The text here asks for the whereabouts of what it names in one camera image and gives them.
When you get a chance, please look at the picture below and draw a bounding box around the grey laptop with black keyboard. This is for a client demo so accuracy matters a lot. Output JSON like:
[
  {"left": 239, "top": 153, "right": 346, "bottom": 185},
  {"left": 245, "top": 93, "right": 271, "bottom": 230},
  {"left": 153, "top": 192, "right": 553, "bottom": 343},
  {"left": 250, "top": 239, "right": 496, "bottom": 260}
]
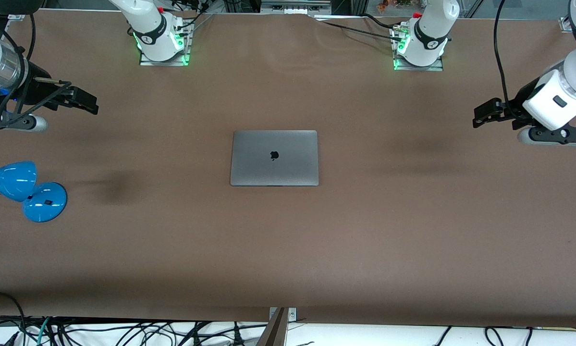
[{"left": 230, "top": 129, "right": 320, "bottom": 187}]

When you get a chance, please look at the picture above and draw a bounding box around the blue desk lamp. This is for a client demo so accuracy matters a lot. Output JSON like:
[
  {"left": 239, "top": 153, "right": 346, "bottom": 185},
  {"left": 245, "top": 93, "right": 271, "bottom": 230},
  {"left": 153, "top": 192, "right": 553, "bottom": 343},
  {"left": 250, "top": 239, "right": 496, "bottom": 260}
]
[{"left": 0, "top": 161, "right": 68, "bottom": 223}]

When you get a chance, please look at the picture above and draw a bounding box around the grey device box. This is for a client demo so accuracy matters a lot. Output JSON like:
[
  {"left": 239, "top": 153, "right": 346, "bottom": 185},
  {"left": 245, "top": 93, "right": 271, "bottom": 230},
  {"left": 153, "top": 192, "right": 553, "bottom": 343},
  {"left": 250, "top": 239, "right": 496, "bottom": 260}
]
[{"left": 260, "top": 0, "right": 332, "bottom": 15}]

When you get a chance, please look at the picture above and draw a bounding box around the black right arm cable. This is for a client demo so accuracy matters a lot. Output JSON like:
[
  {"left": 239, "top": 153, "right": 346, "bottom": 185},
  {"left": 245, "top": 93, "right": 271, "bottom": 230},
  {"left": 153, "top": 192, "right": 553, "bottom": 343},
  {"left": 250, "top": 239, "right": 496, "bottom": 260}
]
[{"left": 0, "top": 14, "right": 36, "bottom": 121}]

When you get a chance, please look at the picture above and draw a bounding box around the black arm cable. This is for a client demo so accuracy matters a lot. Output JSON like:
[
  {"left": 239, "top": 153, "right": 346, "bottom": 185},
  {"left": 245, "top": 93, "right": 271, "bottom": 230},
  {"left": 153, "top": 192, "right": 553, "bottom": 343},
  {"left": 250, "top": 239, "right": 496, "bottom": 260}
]
[
  {"left": 493, "top": 0, "right": 515, "bottom": 116},
  {"left": 0, "top": 14, "right": 36, "bottom": 121}
]

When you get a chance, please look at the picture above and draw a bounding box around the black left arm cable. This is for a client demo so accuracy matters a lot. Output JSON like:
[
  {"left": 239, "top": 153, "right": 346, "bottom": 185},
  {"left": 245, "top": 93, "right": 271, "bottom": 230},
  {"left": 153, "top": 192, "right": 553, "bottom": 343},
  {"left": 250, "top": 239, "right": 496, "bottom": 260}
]
[{"left": 493, "top": 0, "right": 515, "bottom": 116}]

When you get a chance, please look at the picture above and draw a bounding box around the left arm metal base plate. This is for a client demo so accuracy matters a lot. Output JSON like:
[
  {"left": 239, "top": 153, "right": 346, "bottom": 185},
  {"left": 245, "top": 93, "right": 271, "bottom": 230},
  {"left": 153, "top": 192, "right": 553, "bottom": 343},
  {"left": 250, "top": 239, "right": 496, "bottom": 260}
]
[{"left": 392, "top": 26, "right": 445, "bottom": 72}]

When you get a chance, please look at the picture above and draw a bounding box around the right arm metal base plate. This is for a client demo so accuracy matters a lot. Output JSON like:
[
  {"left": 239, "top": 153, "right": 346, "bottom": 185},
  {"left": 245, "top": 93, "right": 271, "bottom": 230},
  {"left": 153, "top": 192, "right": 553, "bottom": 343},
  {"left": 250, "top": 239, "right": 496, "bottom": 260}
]
[{"left": 139, "top": 19, "right": 193, "bottom": 67}]

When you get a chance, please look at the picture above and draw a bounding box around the black cable across table edge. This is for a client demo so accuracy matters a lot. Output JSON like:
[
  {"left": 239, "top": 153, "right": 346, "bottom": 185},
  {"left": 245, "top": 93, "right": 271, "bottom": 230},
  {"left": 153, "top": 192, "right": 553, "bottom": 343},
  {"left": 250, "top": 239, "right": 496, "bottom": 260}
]
[{"left": 315, "top": 13, "right": 404, "bottom": 40}]

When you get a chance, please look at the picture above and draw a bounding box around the black looped floor cable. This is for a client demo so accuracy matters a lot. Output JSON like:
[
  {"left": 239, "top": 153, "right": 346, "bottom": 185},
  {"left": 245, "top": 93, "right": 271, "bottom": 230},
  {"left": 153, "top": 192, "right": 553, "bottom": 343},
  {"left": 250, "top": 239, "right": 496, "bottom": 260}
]
[{"left": 0, "top": 291, "right": 27, "bottom": 339}]

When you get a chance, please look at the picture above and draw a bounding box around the teal floor cable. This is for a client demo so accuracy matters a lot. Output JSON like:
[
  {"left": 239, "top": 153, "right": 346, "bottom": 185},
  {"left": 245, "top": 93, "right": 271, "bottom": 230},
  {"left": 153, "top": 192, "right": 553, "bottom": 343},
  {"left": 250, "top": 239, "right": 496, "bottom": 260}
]
[{"left": 37, "top": 316, "right": 53, "bottom": 346}]

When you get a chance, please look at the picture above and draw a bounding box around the metal bracket with grey bar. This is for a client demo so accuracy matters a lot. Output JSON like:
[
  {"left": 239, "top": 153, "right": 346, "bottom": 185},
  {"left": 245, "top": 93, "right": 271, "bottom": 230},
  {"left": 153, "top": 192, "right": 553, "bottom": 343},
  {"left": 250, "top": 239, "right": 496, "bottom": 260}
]
[{"left": 256, "top": 307, "right": 298, "bottom": 346}]

